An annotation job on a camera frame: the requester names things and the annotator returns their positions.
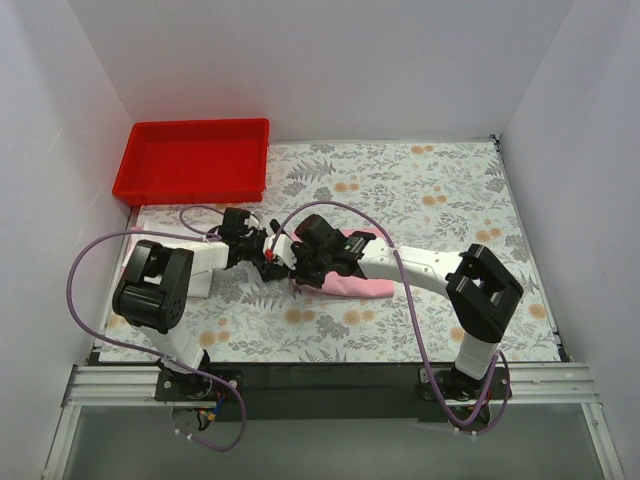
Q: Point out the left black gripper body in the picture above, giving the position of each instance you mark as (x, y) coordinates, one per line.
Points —
(273, 267)

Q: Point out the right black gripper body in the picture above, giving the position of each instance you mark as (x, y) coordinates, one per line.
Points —
(302, 262)

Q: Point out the pink t shirt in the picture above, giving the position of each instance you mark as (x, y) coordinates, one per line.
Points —
(356, 287)

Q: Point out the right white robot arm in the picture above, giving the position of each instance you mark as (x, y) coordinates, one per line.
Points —
(483, 293)

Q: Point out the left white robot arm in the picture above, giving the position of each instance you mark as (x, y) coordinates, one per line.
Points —
(152, 292)

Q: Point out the folded white t shirt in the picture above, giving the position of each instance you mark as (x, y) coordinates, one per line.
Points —
(200, 283)

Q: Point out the red plastic tray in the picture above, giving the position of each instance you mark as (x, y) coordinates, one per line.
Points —
(193, 162)

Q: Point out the floral table cloth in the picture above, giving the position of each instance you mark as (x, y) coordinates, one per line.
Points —
(442, 197)

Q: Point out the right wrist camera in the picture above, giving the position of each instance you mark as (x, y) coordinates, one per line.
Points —
(277, 249)

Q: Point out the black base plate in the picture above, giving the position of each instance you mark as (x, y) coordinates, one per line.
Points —
(308, 391)

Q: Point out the aluminium frame rail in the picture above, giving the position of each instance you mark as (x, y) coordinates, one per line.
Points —
(529, 383)

